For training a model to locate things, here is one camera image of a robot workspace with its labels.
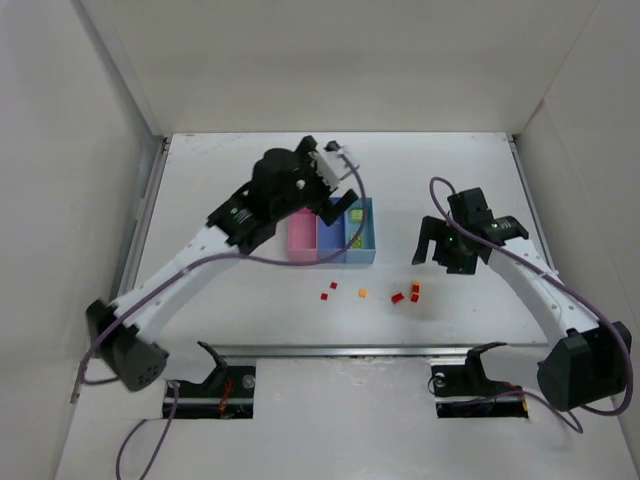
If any red orange lego stack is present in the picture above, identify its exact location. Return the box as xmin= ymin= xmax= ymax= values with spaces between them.
xmin=410 ymin=282 xmax=421 ymax=303

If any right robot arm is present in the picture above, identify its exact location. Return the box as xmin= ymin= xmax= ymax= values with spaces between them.
xmin=412 ymin=188 xmax=634 ymax=415

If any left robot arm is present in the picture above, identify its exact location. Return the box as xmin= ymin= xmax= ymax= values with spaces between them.
xmin=85 ymin=135 xmax=365 ymax=392

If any pink container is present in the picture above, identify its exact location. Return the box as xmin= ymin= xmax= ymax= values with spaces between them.
xmin=287 ymin=209 xmax=318 ymax=263

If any light blue container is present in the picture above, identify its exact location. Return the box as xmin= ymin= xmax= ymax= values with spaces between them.
xmin=345 ymin=197 xmax=376 ymax=265

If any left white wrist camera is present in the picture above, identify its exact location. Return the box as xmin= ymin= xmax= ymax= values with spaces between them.
xmin=309 ymin=140 xmax=360 ymax=192

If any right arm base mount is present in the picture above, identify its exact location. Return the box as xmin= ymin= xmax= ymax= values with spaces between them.
xmin=428 ymin=342 xmax=529 ymax=419

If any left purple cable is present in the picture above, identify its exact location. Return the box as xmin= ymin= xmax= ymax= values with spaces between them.
xmin=79 ymin=154 xmax=366 ymax=480

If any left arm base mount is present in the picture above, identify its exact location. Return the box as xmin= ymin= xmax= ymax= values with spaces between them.
xmin=162 ymin=341 xmax=257 ymax=420

